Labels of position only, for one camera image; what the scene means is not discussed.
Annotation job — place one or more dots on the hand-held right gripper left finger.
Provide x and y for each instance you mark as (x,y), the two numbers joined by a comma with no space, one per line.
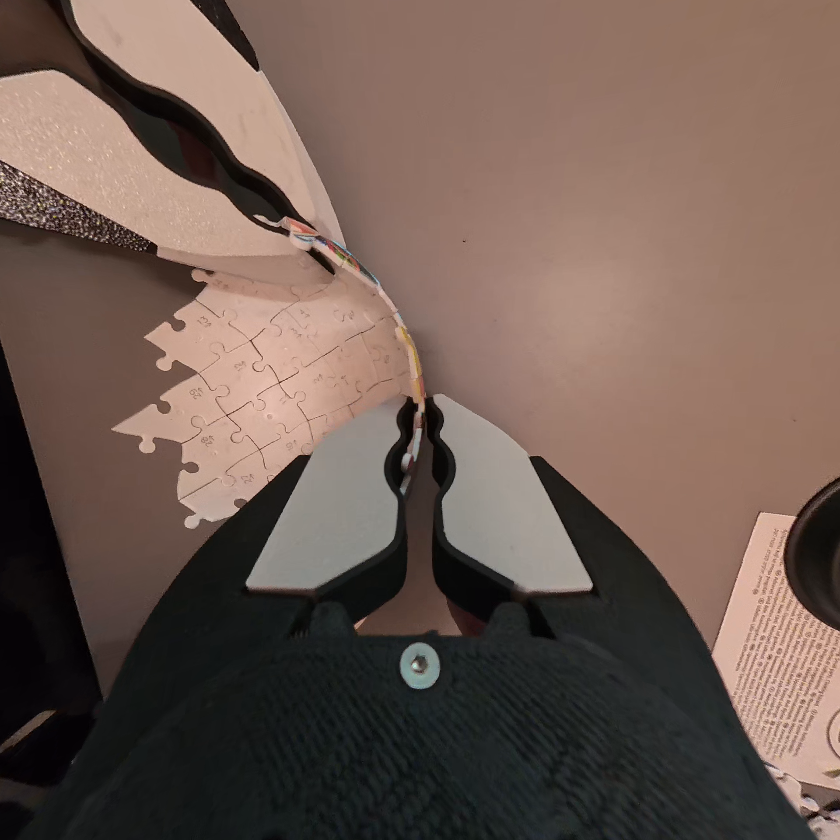
(328,518)

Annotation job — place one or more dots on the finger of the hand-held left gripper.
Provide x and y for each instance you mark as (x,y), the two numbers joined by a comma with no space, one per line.
(216,85)
(98,170)

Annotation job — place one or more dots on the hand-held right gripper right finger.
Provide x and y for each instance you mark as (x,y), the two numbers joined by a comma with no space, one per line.
(505,518)

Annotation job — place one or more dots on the partly built white puzzle ball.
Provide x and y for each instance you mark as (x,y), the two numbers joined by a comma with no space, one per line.
(275,367)

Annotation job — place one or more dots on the pile of white puzzle pieces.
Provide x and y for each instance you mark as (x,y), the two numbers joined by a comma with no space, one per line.
(807,804)

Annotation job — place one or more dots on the person's black clothing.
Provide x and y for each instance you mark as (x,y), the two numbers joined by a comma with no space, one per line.
(39,558)

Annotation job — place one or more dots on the white printed paper leaflet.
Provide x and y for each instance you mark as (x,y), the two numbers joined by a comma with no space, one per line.
(768,656)

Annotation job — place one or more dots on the black round stand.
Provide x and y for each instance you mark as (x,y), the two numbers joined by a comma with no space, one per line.
(817,558)

